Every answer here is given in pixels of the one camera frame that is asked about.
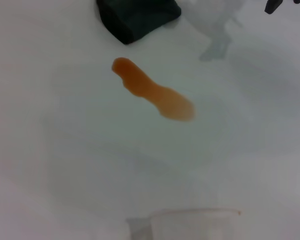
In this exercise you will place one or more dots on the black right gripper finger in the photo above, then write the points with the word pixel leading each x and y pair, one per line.
pixel 273 5

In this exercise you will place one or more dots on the dark blue rag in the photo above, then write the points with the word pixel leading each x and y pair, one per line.
pixel 137 17

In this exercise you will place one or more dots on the white paper cup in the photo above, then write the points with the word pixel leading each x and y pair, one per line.
pixel 197 225

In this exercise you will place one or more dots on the brown water stain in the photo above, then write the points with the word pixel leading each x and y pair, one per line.
pixel 154 92

